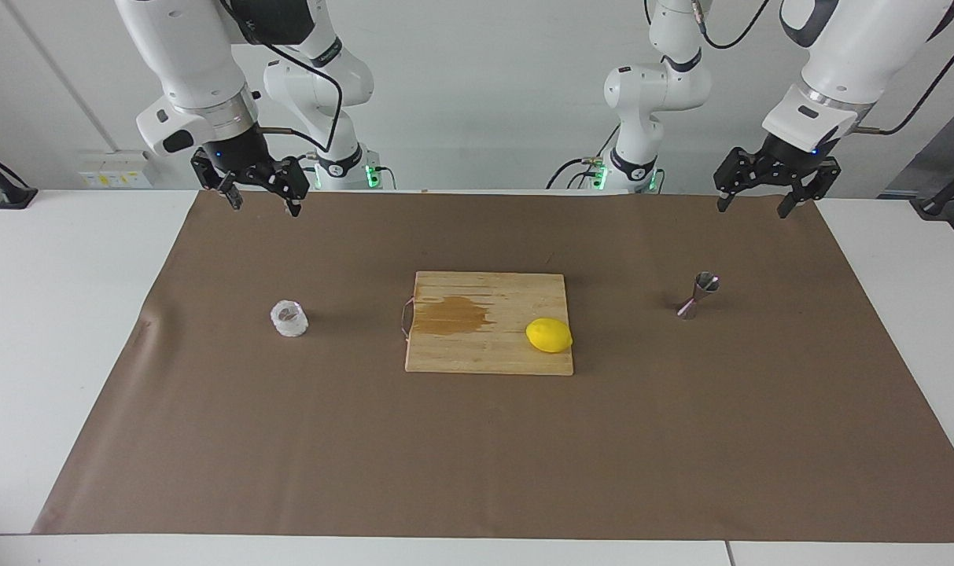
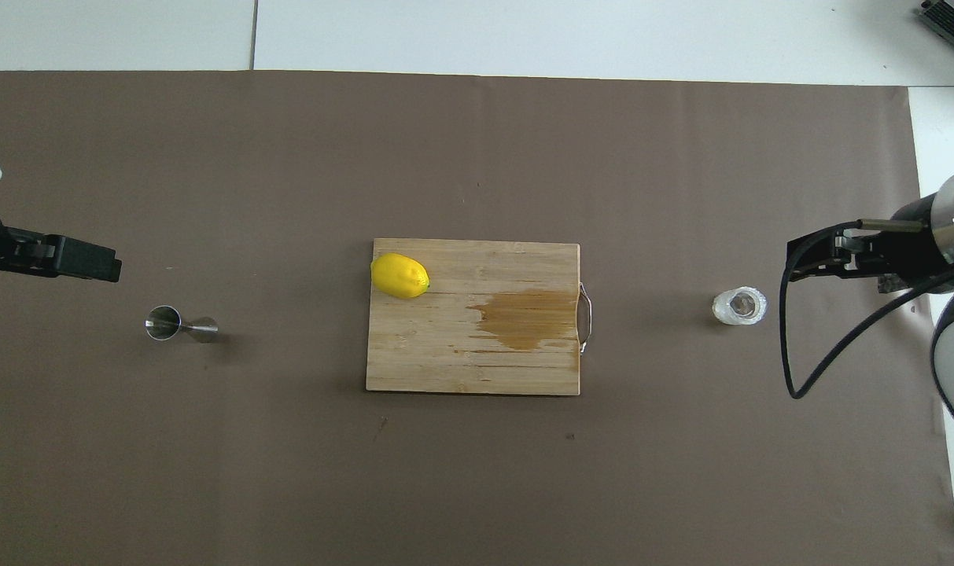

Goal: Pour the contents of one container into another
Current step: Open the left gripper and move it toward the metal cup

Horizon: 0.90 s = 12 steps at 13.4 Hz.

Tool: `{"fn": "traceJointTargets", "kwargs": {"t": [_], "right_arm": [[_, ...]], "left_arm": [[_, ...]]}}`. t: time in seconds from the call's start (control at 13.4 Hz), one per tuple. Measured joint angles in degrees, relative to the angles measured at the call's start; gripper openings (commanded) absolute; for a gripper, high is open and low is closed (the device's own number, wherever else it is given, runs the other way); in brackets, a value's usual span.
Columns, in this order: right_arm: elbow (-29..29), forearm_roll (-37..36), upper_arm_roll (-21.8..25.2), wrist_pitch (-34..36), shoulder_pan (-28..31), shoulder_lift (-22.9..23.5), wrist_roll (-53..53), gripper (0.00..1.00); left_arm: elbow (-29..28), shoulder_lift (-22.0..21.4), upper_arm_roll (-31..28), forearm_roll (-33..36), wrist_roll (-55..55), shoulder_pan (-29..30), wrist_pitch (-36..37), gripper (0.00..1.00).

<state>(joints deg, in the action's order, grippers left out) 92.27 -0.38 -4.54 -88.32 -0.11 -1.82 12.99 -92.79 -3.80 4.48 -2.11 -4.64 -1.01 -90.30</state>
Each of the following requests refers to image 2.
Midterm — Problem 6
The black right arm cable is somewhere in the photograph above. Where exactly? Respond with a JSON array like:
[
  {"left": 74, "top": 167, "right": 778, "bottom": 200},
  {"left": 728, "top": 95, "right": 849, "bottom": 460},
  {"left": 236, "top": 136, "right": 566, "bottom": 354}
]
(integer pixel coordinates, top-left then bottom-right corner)
[{"left": 779, "top": 219, "right": 954, "bottom": 400}]

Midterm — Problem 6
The brown table mat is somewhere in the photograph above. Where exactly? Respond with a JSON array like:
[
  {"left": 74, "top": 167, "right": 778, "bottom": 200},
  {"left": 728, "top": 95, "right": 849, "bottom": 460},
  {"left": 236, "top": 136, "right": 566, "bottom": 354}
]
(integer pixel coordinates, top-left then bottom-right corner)
[{"left": 0, "top": 69, "right": 954, "bottom": 566}]

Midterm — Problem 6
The yellow lemon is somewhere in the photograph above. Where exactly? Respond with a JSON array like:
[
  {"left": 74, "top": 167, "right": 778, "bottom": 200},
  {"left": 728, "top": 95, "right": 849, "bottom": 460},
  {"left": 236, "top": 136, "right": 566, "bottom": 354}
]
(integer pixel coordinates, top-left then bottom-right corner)
[{"left": 370, "top": 252, "right": 431, "bottom": 300}]

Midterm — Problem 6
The small clear glass cup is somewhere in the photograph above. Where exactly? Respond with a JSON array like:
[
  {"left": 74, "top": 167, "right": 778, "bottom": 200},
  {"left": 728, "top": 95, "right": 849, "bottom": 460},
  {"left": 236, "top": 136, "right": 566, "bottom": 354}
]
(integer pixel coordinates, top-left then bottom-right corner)
[{"left": 712, "top": 286, "right": 768, "bottom": 326}]

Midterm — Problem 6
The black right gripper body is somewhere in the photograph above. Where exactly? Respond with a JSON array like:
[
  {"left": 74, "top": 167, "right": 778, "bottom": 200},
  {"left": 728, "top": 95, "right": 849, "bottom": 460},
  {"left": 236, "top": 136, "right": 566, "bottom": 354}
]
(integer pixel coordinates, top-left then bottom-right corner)
[{"left": 860, "top": 194, "right": 954, "bottom": 293}]

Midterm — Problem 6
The steel double jigger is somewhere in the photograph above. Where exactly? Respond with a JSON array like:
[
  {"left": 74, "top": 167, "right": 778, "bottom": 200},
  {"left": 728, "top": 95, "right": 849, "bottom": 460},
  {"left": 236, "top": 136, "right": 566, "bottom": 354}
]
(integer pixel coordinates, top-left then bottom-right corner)
[{"left": 145, "top": 305, "right": 219, "bottom": 344}]

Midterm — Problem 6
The wooden cutting board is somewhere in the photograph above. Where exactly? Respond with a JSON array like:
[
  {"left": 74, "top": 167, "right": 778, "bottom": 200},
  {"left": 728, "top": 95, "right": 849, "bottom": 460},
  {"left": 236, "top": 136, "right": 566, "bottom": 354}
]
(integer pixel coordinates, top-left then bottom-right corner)
[{"left": 365, "top": 238, "right": 594, "bottom": 396}]

